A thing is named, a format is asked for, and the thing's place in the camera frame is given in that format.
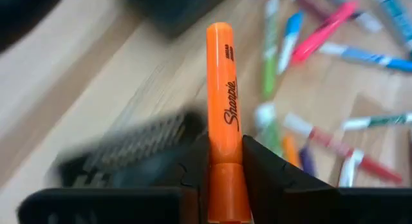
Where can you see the pink highlighter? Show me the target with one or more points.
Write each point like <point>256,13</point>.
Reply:
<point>322,32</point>

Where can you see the thick teal Expo marker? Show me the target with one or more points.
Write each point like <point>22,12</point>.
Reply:
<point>394,14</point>

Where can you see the thin dark green marker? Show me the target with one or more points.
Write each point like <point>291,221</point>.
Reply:
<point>383,120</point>

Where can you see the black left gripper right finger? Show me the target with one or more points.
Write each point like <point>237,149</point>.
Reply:
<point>289,198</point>

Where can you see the orange Sharpie highlighter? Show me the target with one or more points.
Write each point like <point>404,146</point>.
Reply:
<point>223,89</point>

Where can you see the thin light green marker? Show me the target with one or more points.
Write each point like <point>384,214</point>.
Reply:
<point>269,76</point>

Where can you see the thin red marker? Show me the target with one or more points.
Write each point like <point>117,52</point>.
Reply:
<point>328,140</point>

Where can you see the thin magenta marker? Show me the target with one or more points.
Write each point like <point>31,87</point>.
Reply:
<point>309,2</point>

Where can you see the thin blue marker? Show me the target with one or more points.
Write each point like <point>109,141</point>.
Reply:
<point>293,27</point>
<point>363,56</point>

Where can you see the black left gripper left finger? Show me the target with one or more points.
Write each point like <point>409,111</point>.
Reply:
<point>161,204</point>

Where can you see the thin navy marker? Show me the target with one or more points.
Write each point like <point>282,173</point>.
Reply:
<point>368,22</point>

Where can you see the thick green Expo marker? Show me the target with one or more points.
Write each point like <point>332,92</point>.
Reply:
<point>272,137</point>

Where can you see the thin purple marker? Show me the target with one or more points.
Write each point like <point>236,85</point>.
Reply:
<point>308,161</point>

